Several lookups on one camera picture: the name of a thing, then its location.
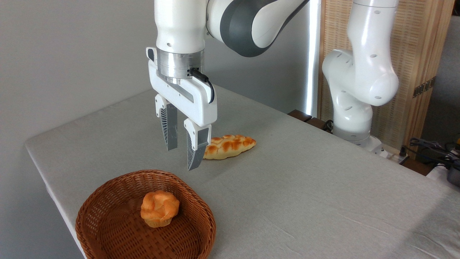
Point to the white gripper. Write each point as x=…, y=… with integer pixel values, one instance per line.
x=187, y=99

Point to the round golden bread roll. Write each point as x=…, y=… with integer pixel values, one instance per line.
x=160, y=208

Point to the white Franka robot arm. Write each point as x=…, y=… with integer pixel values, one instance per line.
x=179, y=21

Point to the long braided bread loaf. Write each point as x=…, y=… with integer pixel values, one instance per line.
x=230, y=145

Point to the brown woven wicker basket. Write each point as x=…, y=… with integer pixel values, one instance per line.
x=107, y=223

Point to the dark brown wooden block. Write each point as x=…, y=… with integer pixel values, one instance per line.
x=299, y=115

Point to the grey tablecloth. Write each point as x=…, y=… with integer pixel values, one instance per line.
x=305, y=198

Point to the dark metal screen hinge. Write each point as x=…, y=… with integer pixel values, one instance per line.
x=424, y=87

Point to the wooden bamboo folding screen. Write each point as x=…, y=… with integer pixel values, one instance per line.
x=413, y=43

